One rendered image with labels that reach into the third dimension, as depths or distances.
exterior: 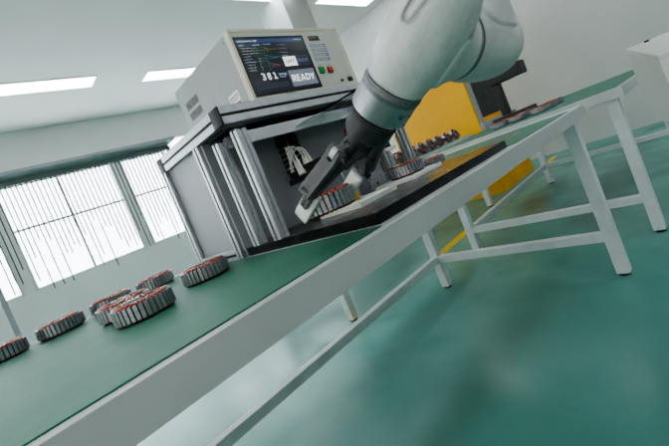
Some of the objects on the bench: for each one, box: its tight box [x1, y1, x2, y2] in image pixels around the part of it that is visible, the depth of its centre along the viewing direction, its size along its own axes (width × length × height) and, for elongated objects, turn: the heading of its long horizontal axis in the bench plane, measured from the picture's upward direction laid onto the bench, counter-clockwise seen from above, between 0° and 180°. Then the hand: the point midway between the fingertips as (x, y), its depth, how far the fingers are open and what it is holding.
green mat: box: [0, 225, 381, 446], centre depth 81 cm, size 94×61×1 cm, turn 128°
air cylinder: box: [359, 170, 385, 195], centre depth 127 cm, size 5×8×6 cm
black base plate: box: [249, 140, 507, 255], centre depth 110 cm, size 47×64×2 cm
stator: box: [386, 157, 425, 181], centre depth 117 cm, size 11×11×4 cm
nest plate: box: [375, 161, 442, 191], centre depth 117 cm, size 15×15×1 cm
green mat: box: [445, 111, 568, 160], centre depth 170 cm, size 94×61×1 cm, turn 128°
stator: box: [179, 255, 230, 288], centre depth 93 cm, size 11×11×4 cm
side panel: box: [162, 146, 252, 264], centre depth 115 cm, size 28×3×32 cm, turn 128°
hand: (327, 200), depth 72 cm, fingers closed on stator, 11 cm apart
